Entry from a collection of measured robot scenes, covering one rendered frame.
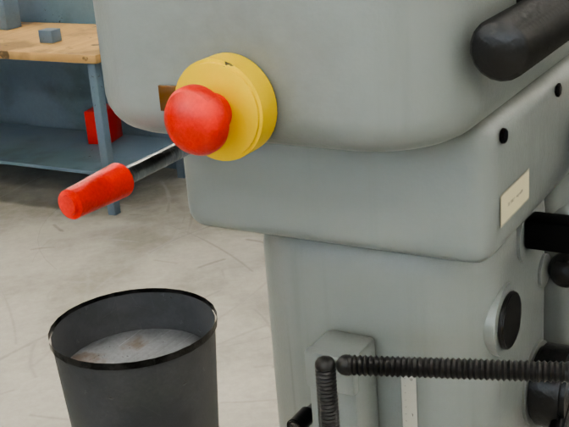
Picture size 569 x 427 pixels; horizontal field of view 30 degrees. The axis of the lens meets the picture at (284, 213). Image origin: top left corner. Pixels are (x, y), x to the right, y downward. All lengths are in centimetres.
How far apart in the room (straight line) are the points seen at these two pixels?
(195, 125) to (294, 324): 29
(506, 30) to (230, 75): 15
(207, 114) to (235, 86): 3
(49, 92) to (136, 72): 627
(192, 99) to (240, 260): 443
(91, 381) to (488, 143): 229
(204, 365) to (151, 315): 37
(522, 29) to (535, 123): 19
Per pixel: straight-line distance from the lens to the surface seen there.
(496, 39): 58
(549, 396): 89
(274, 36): 60
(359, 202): 71
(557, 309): 95
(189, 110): 58
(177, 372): 287
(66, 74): 679
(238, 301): 458
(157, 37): 64
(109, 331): 326
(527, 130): 74
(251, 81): 59
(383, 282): 77
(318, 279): 80
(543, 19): 60
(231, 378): 398
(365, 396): 79
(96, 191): 67
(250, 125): 60
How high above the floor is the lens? 191
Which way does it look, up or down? 20 degrees down
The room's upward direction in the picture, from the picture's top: 5 degrees counter-clockwise
